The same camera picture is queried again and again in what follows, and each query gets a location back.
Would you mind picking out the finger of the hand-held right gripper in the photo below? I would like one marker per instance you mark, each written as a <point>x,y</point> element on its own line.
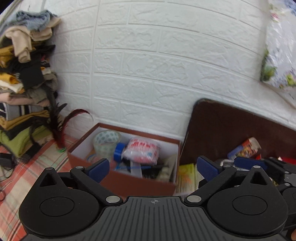
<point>248,161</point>

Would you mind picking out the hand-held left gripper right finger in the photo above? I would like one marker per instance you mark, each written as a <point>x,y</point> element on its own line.
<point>207,169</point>

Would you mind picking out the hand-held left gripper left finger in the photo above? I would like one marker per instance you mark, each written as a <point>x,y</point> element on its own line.
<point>98,170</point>

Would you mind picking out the blue tape roll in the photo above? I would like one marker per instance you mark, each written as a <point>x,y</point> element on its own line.
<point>119,151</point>

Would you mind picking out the clear patterned tape roll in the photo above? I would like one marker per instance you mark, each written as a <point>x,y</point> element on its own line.
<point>105,141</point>

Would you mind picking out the brown cardboard box white inside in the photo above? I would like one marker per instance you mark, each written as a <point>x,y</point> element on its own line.
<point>143,185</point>

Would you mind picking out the red print plastic bag pack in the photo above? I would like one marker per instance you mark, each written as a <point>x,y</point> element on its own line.
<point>142,150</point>

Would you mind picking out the colourful printed carton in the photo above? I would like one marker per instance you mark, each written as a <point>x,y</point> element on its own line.
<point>245,148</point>

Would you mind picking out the green yellow carton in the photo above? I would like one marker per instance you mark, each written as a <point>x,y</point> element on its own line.
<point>186,177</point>

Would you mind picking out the dark brown headboard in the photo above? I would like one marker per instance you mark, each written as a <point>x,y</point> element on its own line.
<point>219,132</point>

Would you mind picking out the dark red feather shuttlecock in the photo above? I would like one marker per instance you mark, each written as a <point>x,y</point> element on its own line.
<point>59,129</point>

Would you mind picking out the floral pillow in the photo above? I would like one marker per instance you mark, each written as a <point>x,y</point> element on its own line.
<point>279,58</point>

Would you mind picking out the pile of folded clothes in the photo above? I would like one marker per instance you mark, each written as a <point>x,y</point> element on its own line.
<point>20,88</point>

